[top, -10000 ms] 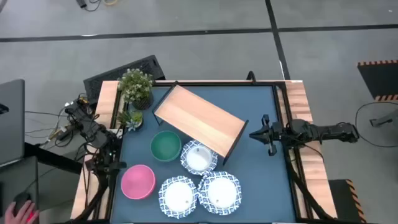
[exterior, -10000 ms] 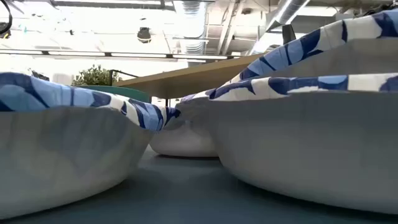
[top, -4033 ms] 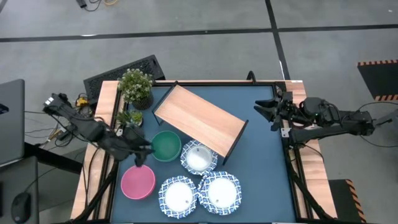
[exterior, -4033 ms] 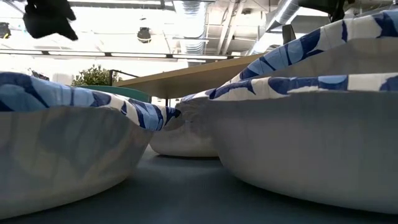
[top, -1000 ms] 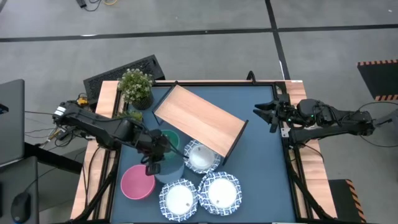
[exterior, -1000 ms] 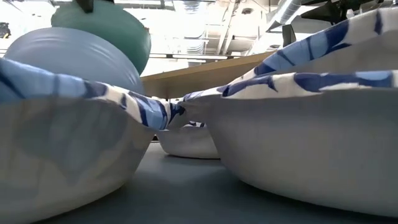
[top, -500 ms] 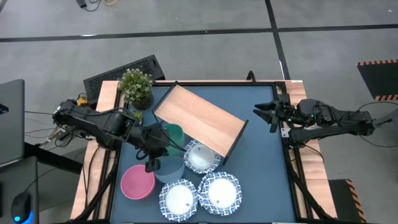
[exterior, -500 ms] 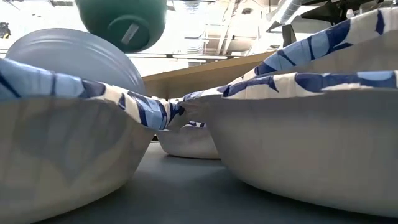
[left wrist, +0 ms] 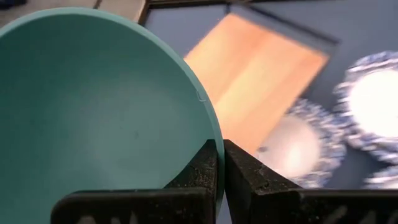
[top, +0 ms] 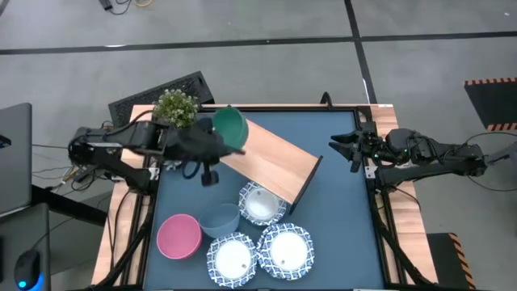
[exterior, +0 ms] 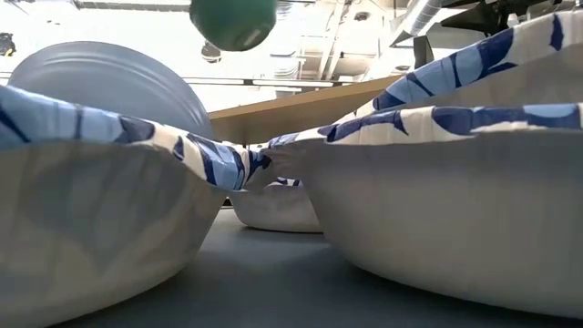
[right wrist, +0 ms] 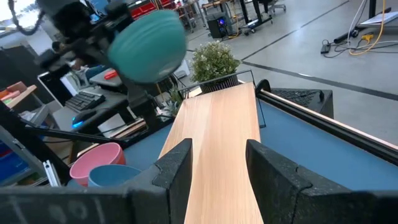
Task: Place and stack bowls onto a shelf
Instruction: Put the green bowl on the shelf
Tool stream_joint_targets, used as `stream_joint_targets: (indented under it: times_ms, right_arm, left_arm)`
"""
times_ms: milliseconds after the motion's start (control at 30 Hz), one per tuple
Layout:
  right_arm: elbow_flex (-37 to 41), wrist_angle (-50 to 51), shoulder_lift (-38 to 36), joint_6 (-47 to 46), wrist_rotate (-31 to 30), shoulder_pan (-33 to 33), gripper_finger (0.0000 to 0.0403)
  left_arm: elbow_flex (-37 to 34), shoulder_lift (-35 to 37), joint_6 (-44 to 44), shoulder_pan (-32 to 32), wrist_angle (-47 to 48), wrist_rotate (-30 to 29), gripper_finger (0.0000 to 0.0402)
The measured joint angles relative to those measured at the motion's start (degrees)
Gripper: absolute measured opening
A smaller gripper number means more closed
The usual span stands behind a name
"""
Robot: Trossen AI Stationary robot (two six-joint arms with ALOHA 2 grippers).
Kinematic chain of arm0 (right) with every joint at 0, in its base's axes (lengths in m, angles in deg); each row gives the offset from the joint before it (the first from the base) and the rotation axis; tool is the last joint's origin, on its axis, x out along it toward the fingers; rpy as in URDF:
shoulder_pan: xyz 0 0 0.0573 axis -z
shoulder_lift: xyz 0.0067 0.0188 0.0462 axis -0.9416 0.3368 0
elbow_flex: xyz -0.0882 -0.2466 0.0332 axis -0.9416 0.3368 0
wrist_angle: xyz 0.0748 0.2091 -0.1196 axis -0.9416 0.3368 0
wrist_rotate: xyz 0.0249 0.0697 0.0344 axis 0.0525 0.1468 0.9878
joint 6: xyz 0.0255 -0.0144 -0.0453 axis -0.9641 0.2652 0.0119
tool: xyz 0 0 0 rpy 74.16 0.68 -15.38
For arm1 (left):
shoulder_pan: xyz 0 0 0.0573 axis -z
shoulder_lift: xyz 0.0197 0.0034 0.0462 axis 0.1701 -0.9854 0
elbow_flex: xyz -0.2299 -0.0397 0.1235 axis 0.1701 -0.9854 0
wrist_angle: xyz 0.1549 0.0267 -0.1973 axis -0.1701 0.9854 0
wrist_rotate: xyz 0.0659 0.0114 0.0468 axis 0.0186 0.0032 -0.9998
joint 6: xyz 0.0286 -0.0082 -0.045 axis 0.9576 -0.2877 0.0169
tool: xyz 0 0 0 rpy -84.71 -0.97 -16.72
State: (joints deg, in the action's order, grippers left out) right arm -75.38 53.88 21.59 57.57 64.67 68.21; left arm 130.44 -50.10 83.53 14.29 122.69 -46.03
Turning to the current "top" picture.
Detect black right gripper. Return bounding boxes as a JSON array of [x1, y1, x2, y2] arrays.
[[327, 122, 391, 175]]

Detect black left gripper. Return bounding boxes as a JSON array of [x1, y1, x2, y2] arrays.
[[165, 115, 247, 164]]

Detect green plastic bowl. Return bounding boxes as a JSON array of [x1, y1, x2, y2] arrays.
[[212, 105, 250, 151]]

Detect grey-blue plastic bowl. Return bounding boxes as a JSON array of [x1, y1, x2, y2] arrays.
[[197, 203, 242, 239]]

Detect coral pink plastic bowl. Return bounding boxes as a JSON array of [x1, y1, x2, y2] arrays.
[[156, 213, 203, 260]]

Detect blue patterned paper bowl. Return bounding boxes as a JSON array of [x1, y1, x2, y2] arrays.
[[256, 222, 315, 280], [237, 180, 288, 226], [206, 231, 259, 289]]

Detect leafy plant in striped pot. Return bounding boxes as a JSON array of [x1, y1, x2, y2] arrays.
[[152, 88, 201, 131]]

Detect blue table mat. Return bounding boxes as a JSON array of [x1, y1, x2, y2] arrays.
[[143, 111, 385, 290]]

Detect black keyboard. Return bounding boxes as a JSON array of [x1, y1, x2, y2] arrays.
[[107, 70, 216, 129]]

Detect black hazard-striped floor mat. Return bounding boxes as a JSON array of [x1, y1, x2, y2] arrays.
[[463, 77, 517, 133], [427, 232, 477, 290]]

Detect black desk foot bar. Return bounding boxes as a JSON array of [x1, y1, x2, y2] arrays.
[[31, 184, 108, 227]]

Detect grey laptop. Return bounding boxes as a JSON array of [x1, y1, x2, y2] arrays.
[[0, 102, 33, 216]]

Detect black desk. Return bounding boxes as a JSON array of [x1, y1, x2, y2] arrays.
[[0, 201, 53, 291]]

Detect black computer mouse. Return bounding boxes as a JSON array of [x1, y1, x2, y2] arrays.
[[14, 249, 44, 291]]

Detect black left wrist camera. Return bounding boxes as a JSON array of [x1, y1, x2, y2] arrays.
[[200, 161, 221, 188]]

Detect blue cable loop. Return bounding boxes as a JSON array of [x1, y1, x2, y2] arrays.
[[181, 160, 202, 181]]

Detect wooden shelf with black frame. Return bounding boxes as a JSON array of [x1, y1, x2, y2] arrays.
[[217, 115, 324, 215]]

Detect black aluminium table frame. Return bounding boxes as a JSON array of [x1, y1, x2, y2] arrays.
[[80, 103, 441, 291]]

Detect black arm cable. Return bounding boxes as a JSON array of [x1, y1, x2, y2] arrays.
[[463, 131, 517, 193]]

